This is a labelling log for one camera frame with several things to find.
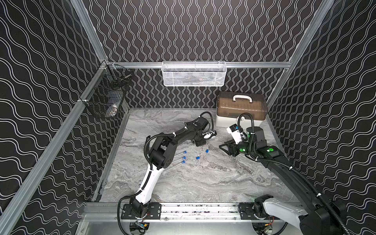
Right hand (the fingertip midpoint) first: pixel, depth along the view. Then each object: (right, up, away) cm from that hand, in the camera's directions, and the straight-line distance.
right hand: (224, 143), depth 78 cm
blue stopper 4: (-21, -11, +16) cm, 29 cm away
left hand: (-10, 0, +23) cm, 25 cm away
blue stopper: (-7, -8, +19) cm, 22 cm away
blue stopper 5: (-22, -13, +14) cm, 29 cm away
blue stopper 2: (-13, -11, +16) cm, 23 cm away
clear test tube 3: (-29, -17, +11) cm, 35 cm away
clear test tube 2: (-26, -13, +14) cm, 33 cm away
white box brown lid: (+7, +22, +15) cm, 28 cm away
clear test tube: (-22, -8, +17) cm, 29 cm away
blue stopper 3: (-21, -8, +18) cm, 29 cm away
